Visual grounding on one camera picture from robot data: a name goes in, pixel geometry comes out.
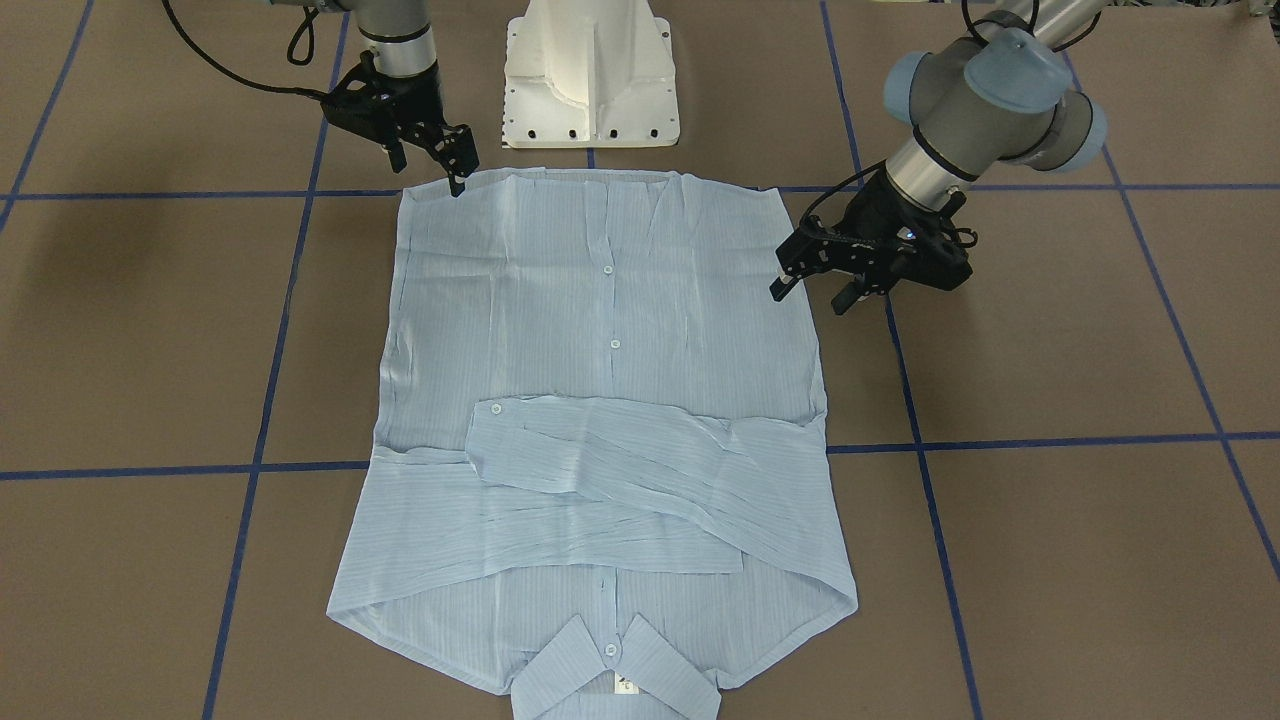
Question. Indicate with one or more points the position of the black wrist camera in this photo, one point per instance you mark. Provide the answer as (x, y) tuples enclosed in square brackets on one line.
[(936, 259), (363, 111)]

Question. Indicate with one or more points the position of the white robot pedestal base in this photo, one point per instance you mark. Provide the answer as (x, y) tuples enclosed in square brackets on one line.
[(590, 75)]

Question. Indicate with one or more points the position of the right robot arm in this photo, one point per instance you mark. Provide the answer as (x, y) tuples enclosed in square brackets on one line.
[(398, 36)]

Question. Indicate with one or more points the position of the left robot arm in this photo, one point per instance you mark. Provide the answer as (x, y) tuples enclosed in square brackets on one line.
[(1000, 94)]

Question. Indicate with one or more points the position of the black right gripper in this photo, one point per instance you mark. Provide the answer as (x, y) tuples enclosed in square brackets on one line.
[(412, 96)]

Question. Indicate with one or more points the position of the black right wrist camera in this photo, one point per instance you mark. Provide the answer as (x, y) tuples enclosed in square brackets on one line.
[(363, 111)]

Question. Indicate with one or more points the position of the light blue button-up shirt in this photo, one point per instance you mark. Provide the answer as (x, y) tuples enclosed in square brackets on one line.
[(599, 482)]

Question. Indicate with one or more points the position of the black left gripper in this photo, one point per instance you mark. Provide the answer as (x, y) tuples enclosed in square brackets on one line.
[(872, 214)]

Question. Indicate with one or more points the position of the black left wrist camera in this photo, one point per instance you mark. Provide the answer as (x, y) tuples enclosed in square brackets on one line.
[(936, 259)]

